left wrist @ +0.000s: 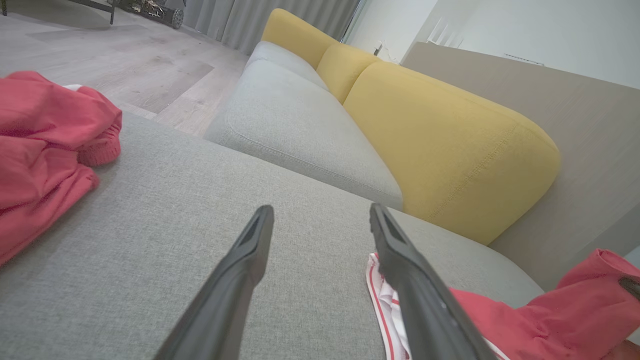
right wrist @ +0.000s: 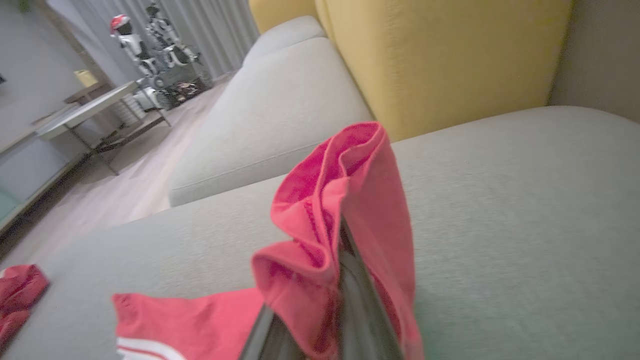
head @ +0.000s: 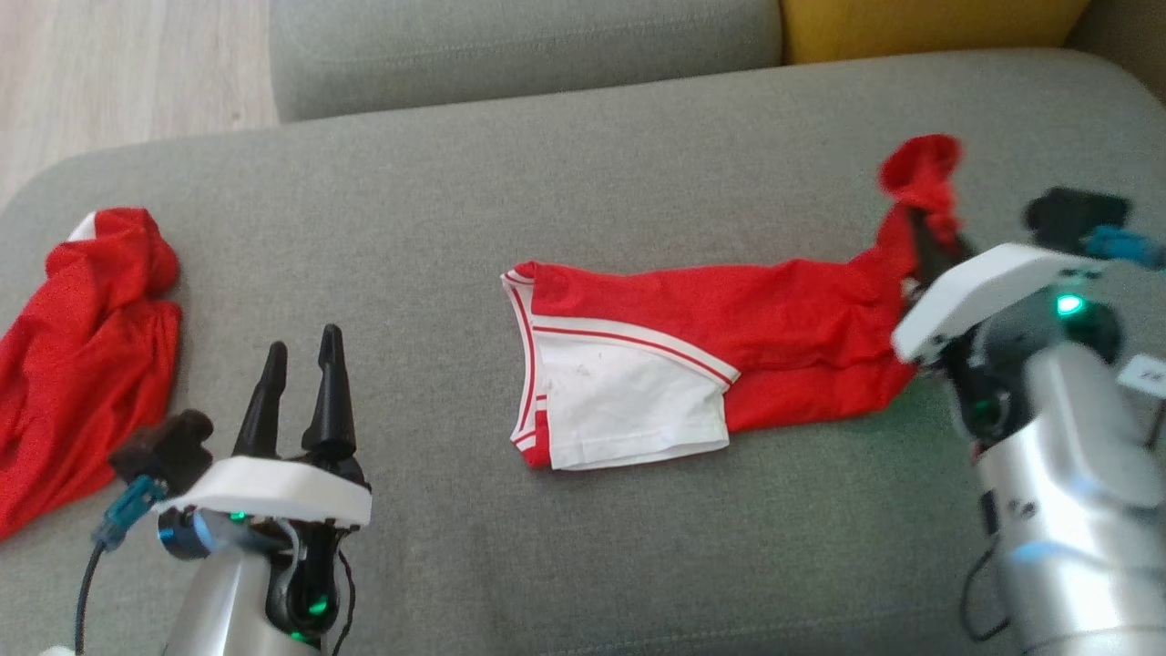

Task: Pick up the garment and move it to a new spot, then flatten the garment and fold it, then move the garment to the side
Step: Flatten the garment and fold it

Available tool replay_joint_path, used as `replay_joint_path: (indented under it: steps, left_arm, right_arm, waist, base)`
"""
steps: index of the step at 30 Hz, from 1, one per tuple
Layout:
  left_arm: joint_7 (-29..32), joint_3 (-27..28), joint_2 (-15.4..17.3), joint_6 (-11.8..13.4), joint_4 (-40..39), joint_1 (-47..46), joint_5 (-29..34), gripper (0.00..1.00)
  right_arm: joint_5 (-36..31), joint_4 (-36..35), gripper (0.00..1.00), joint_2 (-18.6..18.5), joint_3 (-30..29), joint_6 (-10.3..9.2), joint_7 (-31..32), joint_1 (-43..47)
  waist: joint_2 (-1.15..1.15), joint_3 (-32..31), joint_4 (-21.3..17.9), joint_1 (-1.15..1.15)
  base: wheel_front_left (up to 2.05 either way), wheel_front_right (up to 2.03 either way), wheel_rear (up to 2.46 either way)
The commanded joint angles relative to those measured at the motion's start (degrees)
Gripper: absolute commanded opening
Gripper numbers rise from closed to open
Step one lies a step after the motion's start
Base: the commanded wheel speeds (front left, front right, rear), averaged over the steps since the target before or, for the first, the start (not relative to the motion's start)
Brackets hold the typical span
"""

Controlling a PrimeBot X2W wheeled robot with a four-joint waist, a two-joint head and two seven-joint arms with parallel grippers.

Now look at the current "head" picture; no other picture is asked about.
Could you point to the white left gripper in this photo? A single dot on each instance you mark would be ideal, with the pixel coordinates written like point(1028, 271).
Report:
point(273, 487)

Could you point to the grey sofa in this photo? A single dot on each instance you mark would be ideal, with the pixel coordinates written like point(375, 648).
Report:
point(455, 228)

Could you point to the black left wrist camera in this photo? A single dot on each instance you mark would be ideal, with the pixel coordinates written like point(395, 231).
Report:
point(168, 446)

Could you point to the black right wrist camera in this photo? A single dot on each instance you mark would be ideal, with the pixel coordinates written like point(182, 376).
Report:
point(1070, 219)

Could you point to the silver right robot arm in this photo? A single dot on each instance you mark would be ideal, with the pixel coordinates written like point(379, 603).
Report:
point(1075, 510)

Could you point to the plain red garment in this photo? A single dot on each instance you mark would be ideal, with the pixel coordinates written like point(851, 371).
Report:
point(82, 364)

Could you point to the yellow sofa cushion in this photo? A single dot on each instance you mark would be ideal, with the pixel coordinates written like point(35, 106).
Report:
point(929, 27)

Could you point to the small grey sofa cushion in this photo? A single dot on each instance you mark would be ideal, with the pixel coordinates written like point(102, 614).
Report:
point(519, 46)

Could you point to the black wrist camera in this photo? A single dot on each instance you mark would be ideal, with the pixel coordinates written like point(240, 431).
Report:
point(1070, 219)
point(168, 446)

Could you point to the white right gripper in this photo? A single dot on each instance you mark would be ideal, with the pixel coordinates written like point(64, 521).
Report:
point(975, 292)

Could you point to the red jersey with white trim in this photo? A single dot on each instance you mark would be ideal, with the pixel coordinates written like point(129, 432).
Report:
point(774, 310)

